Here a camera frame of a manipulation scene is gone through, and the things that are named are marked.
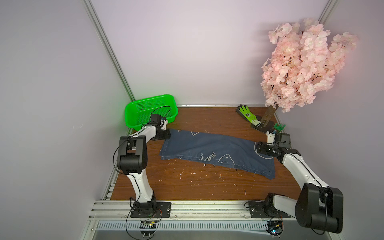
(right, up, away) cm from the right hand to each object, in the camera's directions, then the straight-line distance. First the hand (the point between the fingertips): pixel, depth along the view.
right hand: (265, 144), depth 87 cm
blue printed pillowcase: (-27, -5, +8) cm, 29 cm away
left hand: (-60, +5, +13) cm, 62 cm away
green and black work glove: (-3, +22, +30) cm, 37 cm away
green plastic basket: (-89, +20, +29) cm, 96 cm away
